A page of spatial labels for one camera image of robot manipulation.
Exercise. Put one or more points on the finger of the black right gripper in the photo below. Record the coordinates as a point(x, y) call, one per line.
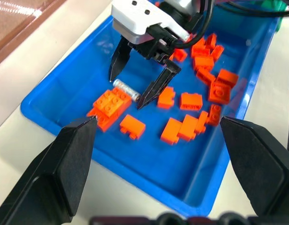
point(119, 61)
point(158, 86)

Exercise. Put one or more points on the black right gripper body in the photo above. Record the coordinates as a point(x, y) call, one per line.
point(146, 50)

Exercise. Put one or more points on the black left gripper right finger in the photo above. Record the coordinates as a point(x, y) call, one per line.
point(261, 168)

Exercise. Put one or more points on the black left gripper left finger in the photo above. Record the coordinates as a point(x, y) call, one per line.
point(53, 178)

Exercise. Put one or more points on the blue plastic bin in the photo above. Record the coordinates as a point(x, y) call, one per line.
point(139, 150)

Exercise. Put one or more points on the green plastic bin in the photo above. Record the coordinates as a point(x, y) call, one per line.
point(280, 7)

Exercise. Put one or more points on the silver AA battery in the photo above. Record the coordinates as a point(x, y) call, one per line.
point(126, 90)

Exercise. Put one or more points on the orange studded toy brick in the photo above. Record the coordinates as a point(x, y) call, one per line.
point(109, 102)

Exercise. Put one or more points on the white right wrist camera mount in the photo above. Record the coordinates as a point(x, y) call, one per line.
point(135, 21)

